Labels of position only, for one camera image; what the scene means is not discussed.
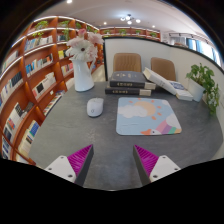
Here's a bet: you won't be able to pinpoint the thick dark grey book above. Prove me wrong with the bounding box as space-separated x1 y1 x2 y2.
109 70 157 91

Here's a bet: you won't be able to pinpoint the tan ribbed chair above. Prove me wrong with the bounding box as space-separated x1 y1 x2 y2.
150 56 177 82
112 52 143 74

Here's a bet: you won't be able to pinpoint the orange shelf unit with plants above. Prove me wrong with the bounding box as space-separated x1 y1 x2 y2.
99 26 162 42

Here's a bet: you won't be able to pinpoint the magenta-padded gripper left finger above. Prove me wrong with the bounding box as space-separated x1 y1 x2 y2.
44 143 95 187

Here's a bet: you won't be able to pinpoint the green plant in white pot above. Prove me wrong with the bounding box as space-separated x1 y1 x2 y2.
185 63 221 116

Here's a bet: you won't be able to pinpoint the ceiling light cluster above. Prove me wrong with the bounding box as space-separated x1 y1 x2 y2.
119 13 142 25

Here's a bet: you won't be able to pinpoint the white computer mouse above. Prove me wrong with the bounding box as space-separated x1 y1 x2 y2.
86 97 105 118

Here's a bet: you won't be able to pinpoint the sun and cloud mouse pad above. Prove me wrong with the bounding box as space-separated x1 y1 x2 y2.
115 96 183 137

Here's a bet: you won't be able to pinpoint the pink and white flowers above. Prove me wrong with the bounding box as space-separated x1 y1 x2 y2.
64 28 105 63

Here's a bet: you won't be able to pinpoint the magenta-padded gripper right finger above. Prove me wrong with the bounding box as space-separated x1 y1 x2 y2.
132 144 182 187

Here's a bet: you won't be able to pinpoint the thick white book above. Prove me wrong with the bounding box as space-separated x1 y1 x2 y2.
142 67 178 96

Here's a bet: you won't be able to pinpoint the white and blue book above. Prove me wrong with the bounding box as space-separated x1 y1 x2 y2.
168 80 194 102

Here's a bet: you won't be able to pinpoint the window with white curtains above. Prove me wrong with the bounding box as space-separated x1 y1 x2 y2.
168 32 223 68

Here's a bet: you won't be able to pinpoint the orange curved bookshelf unit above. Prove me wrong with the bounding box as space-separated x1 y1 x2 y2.
0 14 105 166

